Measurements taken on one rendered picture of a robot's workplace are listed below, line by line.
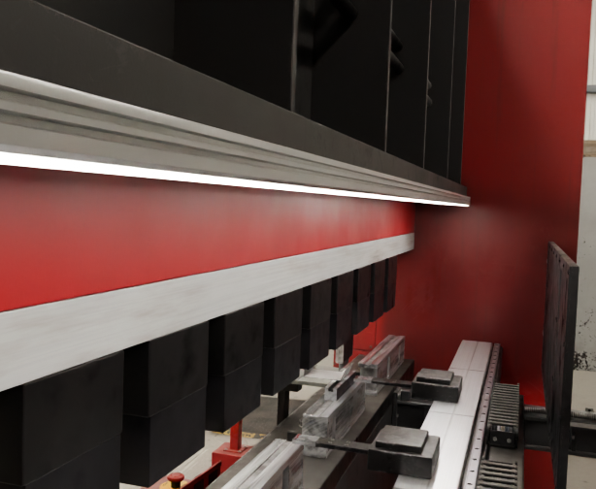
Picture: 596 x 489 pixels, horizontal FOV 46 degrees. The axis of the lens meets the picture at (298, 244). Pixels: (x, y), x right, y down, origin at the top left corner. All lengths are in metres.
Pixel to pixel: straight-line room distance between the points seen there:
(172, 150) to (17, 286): 0.26
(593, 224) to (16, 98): 6.64
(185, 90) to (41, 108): 0.17
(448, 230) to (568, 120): 0.55
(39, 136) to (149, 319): 0.51
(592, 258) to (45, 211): 6.41
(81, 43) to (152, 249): 0.44
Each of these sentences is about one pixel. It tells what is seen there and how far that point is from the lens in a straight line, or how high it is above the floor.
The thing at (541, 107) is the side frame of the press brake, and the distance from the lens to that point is 2.58.
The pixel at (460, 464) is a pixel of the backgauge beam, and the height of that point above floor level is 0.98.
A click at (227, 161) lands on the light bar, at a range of 0.42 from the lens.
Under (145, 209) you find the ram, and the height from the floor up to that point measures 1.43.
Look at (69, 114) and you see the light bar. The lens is 0.29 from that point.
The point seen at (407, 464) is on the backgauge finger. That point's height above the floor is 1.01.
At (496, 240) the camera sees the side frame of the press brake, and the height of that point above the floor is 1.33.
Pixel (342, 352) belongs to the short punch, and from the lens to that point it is 1.75.
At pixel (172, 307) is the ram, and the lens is 0.81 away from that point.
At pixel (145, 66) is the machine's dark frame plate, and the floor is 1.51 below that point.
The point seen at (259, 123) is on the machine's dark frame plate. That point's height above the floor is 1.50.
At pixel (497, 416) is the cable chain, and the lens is 1.44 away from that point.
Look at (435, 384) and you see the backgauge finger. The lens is 1.70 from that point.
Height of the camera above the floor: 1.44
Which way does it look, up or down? 3 degrees down
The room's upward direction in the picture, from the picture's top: 2 degrees clockwise
